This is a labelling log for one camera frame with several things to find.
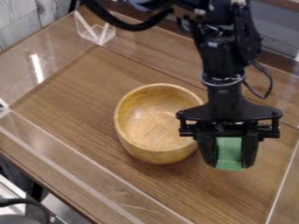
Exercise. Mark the clear acrylic corner bracket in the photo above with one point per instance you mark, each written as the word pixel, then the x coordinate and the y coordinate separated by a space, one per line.
pixel 98 34

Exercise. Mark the green rectangular block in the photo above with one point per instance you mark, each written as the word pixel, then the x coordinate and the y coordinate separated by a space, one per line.
pixel 230 153

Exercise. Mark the brown wooden bowl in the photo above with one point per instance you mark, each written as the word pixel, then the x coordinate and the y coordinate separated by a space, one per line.
pixel 146 124

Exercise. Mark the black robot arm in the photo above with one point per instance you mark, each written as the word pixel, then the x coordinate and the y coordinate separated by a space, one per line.
pixel 224 32

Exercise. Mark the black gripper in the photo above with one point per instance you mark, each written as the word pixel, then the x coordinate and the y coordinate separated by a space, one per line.
pixel 229 116

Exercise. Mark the black metal table bracket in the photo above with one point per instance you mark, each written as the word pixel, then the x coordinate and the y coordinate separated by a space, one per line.
pixel 35 213

